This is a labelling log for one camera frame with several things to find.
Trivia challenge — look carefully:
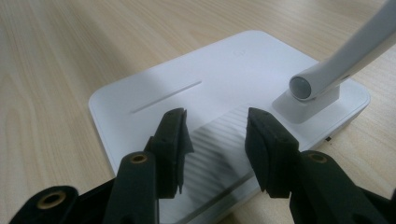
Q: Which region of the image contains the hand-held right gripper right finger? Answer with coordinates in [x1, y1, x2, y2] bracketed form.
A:
[244, 106, 390, 224]

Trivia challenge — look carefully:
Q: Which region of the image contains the white desk lamp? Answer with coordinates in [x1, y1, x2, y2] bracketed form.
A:
[88, 0, 396, 224]

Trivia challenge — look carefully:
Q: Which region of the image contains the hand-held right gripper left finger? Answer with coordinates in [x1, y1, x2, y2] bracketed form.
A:
[102, 107, 194, 224]

